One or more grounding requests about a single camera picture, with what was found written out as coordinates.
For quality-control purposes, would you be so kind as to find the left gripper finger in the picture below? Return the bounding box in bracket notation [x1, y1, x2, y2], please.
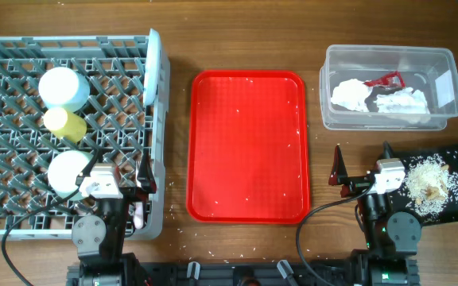
[136, 153, 157, 194]
[76, 149, 102, 185]

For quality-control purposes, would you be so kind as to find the green bowl with rice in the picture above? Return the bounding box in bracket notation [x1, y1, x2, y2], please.
[47, 150, 93, 199]

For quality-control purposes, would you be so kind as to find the white plastic fork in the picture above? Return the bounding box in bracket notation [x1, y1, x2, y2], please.
[134, 202, 145, 230]

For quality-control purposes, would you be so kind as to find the yellow plastic cup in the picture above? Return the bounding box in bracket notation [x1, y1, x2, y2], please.
[43, 107, 87, 143]

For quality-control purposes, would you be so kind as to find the white napkin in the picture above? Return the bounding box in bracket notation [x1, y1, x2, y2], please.
[375, 87, 430, 114]
[331, 79, 373, 112]

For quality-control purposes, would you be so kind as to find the red sauce packet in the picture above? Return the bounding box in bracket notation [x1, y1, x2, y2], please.
[364, 71, 406, 90]

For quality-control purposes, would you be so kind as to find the small light blue bowl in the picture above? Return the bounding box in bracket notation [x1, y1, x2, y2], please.
[38, 67, 91, 112]

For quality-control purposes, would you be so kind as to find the large light blue plate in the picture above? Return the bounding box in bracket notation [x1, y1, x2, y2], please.
[143, 29, 161, 106]

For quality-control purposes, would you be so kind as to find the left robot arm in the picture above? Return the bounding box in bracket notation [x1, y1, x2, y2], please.
[66, 152, 157, 286]

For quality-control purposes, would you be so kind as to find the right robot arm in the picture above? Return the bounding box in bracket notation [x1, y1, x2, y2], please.
[328, 142, 421, 286]

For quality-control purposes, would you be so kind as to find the black waste tray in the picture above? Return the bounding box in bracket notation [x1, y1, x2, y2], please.
[389, 144, 458, 226]

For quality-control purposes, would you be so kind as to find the grey dishwasher rack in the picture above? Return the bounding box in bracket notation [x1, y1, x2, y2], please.
[0, 34, 170, 240]

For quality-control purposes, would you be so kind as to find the rice and food scraps pile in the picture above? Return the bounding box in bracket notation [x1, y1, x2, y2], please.
[398, 151, 458, 222]

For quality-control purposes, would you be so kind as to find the clear plastic bin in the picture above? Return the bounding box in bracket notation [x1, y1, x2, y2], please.
[320, 44, 458, 131]

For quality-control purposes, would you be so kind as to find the red plastic tray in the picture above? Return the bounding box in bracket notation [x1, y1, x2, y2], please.
[186, 70, 310, 224]

